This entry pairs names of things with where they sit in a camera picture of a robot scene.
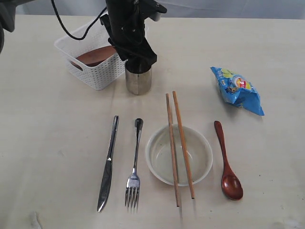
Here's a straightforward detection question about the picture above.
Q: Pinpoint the stainless steel table knife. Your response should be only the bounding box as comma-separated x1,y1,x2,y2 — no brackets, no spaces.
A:
97,115,119,212

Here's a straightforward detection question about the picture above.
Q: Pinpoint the brown wooden chopstick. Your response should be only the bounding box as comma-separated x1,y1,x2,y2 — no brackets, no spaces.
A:
172,91,195,199
165,94,181,207

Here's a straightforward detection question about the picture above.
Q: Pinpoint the floral ceramic bowl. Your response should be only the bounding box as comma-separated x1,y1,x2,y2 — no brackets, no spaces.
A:
145,124,213,187

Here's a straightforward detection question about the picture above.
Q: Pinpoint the blue snack chip bag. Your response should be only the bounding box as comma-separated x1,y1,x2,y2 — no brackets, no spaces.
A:
210,66,264,116

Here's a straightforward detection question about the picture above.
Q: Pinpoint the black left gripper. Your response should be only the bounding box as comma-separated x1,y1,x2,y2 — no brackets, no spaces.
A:
102,0,157,73

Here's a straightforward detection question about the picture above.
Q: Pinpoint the shiny metal cup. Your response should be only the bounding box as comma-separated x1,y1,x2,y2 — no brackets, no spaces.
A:
125,61,152,95

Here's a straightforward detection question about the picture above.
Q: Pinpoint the stainless steel fork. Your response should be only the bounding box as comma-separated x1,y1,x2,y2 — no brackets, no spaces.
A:
124,118,143,209

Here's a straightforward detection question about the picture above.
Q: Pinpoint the white woven plastic basket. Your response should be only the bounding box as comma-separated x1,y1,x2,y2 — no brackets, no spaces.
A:
54,21,125,90

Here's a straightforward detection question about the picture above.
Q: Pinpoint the dark spoon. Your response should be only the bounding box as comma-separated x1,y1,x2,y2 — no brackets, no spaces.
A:
214,121,244,200

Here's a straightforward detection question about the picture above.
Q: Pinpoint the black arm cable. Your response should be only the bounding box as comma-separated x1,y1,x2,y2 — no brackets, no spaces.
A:
50,0,108,41

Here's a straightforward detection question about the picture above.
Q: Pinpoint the brown wooden plate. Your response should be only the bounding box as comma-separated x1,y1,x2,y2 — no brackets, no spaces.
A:
76,45,117,67

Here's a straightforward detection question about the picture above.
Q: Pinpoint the brown wooden chopstick front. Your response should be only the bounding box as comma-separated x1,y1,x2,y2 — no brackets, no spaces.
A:
172,91,195,199

